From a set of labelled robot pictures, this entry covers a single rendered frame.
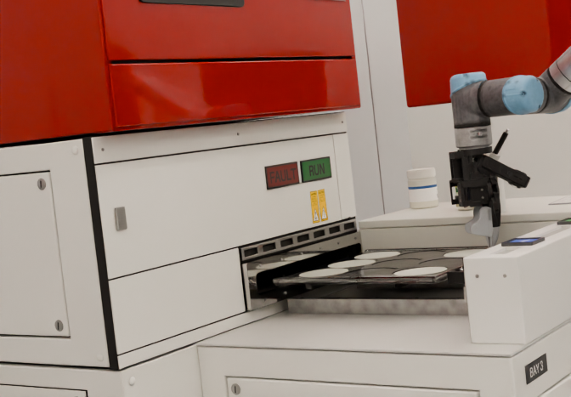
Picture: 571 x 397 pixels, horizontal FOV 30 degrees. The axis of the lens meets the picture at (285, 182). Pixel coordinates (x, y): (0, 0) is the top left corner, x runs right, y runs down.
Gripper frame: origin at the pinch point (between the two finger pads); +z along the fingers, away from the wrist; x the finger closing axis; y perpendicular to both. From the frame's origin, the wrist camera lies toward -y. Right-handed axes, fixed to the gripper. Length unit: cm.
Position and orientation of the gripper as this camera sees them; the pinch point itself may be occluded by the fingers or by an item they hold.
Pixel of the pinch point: (494, 242)
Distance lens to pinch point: 225.5
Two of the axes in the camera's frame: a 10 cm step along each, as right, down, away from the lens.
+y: -9.8, 1.2, -1.6
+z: 1.1, 9.9, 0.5
